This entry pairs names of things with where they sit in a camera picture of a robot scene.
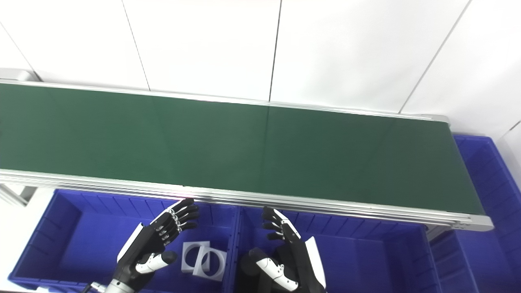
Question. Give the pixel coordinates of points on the grey conveyor motor housing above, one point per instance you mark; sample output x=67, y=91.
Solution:
x=16, y=74

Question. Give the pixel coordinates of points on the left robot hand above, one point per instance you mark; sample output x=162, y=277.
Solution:
x=142, y=248

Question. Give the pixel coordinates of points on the green conveyor belt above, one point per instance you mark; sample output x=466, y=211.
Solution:
x=244, y=150

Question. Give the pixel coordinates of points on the aluminium conveyor leg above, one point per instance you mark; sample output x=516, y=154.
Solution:
x=16, y=193

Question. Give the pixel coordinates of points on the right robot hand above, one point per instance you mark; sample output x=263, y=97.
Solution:
x=299, y=260

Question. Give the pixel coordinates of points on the empty blue bin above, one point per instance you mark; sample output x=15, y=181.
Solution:
x=484, y=211

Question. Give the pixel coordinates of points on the blue bin with black parts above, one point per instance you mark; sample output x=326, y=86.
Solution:
x=366, y=260

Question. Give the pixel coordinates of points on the black cylinder part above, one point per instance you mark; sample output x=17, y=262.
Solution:
x=246, y=280

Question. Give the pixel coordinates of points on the blue bin with white parts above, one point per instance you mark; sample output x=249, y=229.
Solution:
x=89, y=244

